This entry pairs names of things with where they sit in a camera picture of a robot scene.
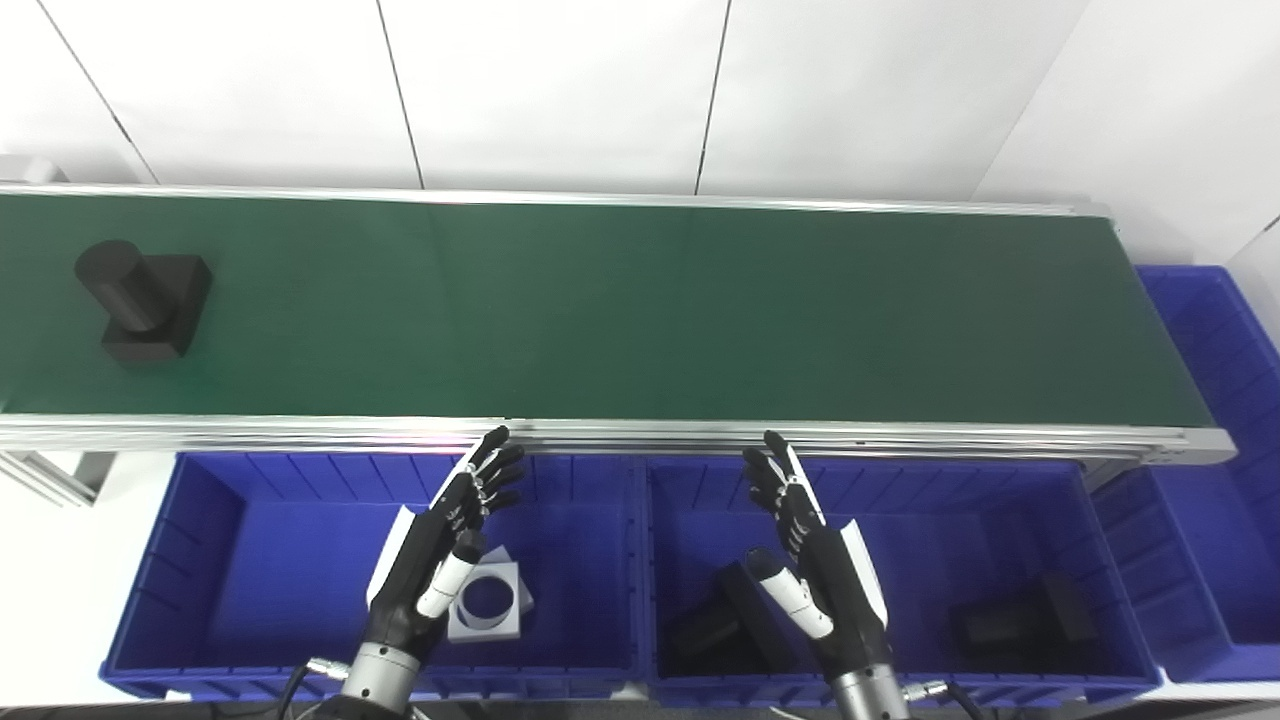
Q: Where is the aluminium conveyor support leg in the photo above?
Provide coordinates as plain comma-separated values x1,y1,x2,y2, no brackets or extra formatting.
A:
0,450,117,508

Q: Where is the blue plastic bin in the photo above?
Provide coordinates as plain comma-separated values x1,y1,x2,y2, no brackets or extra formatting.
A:
1092,265,1280,683
640,456,1164,710
99,452,646,701

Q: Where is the green conveyor belt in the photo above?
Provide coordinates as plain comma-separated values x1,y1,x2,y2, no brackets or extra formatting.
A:
0,194,1215,428
0,183,1239,489

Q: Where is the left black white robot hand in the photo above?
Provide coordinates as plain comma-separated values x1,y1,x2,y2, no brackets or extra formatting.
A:
366,426,526,663

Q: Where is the black cylinder block part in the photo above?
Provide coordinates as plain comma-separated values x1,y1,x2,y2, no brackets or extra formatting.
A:
74,240,213,366
948,573,1099,659
662,561,798,677

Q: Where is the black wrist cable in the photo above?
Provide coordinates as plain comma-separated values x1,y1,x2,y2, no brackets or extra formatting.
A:
902,679,991,720
276,657,353,720

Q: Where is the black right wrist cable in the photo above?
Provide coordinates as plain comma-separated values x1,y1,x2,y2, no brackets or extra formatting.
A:
902,679,991,720

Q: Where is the white square ring part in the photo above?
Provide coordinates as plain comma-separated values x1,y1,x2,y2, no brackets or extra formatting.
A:
447,545,535,643

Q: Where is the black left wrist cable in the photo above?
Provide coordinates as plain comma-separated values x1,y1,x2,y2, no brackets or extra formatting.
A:
276,657,353,720

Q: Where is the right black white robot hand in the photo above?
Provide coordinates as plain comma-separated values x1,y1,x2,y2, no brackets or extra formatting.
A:
741,430,890,683

